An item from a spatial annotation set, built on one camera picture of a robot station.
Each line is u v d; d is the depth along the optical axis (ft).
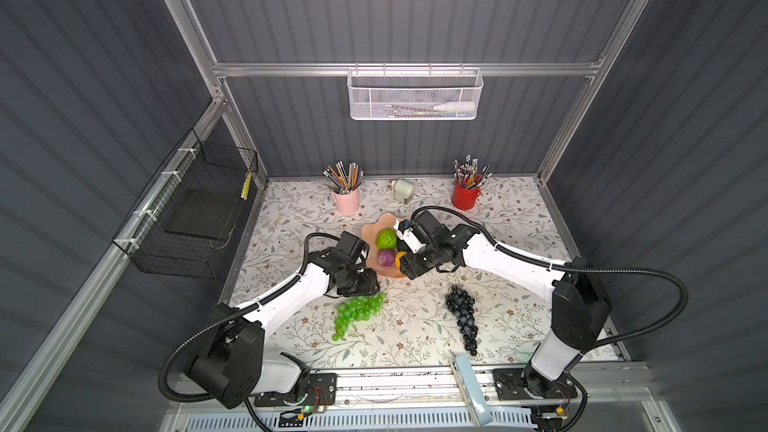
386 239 3.07
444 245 2.03
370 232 3.25
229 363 1.36
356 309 2.76
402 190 3.58
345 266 2.14
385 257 2.99
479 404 2.24
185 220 2.28
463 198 3.47
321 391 2.37
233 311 1.46
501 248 1.77
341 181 3.46
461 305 2.68
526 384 2.19
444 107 2.98
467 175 3.24
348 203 3.51
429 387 2.47
